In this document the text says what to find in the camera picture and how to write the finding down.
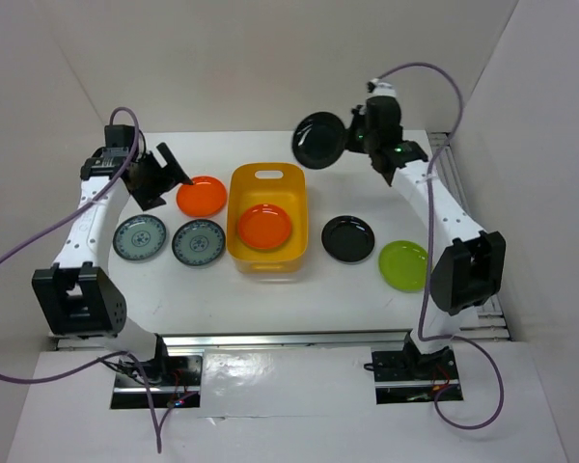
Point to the green plate near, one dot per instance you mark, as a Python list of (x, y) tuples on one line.
[(403, 265)]

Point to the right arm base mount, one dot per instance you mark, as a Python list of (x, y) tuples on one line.
[(399, 379)]

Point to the large blue floral plate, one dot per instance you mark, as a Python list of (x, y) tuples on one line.
[(139, 238)]

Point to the orange plate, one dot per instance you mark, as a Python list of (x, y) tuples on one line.
[(264, 227), (204, 197)]

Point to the small blue floral plate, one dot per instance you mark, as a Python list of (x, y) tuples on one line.
[(198, 243)]

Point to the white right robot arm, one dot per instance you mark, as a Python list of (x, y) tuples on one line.
[(405, 169)]

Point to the black plate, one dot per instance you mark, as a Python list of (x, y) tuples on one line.
[(348, 239), (318, 141)]

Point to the front aluminium rail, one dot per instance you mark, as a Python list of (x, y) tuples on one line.
[(489, 333)]

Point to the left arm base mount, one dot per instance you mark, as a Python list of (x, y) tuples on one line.
[(179, 385)]

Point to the yellow plastic bin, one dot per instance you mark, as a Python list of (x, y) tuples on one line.
[(277, 183)]

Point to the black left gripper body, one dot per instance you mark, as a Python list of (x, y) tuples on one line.
[(151, 176)]

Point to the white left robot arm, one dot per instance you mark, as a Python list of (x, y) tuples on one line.
[(76, 294)]

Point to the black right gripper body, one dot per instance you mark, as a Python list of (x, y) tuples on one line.
[(368, 138)]

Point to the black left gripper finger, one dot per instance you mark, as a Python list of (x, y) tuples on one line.
[(172, 173), (148, 195)]

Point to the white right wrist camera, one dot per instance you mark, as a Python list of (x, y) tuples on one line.
[(377, 87)]

